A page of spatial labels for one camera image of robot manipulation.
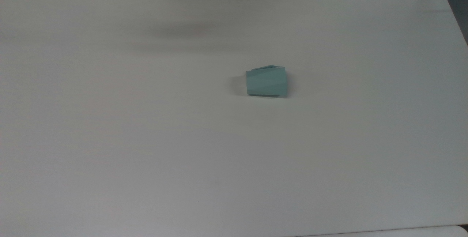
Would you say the teal faceted cup with handle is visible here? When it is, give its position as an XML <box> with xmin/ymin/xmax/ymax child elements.
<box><xmin>246</xmin><ymin>65</ymin><xmax>288</xmax><ymax>98</ymax></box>

